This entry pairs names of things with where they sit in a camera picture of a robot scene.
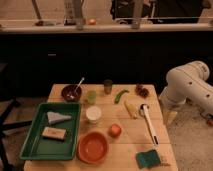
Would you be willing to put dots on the dark brown bowl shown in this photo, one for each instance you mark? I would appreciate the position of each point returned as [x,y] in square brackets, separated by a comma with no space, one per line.
[69,89]

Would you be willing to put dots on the red apple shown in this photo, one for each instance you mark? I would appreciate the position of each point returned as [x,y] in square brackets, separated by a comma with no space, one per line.
[115,130]

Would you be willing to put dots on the white spoon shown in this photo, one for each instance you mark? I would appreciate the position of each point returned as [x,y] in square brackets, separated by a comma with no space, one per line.
[79,84]

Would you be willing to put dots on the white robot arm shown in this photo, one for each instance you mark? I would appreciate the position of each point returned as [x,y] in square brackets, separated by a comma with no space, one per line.
[188,82]

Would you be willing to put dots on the tan sponge block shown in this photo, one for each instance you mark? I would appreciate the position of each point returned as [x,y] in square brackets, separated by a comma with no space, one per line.
[54,133]

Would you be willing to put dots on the teal sponge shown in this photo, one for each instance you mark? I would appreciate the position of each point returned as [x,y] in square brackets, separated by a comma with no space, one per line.
[148,159]

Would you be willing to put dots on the green cup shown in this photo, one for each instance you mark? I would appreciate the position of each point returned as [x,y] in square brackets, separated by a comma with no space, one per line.
[91,97]

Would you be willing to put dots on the green plastic tray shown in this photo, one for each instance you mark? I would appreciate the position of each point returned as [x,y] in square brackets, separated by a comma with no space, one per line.
[37,147]

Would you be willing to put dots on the red bowl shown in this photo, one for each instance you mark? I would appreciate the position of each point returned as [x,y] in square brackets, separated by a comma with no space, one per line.
[93,148]

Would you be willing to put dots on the yellow banana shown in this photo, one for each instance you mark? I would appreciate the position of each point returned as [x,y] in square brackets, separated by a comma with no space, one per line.
[131,109]

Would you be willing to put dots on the green pepper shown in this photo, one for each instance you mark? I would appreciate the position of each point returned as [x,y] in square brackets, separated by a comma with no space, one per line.
[119,95]

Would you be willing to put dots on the white cup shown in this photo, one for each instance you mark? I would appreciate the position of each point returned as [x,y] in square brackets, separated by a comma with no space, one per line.
[93,114]

